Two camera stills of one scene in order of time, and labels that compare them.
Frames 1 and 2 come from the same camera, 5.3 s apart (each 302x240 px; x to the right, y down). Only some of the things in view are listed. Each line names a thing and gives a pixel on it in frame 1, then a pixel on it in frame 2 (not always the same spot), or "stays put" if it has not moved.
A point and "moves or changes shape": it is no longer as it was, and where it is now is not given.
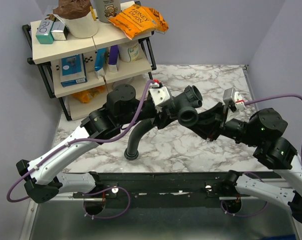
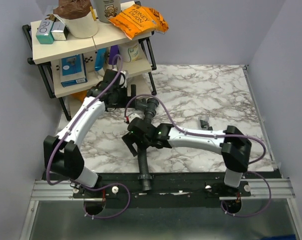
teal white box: (44, 34) stays put
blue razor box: (72, 70) stays put
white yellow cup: (129, 52) stays put
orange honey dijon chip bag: (137, 20) stays put
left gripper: (166, 119) → (123, 104)
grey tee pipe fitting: (185, 105) moves or changes shape
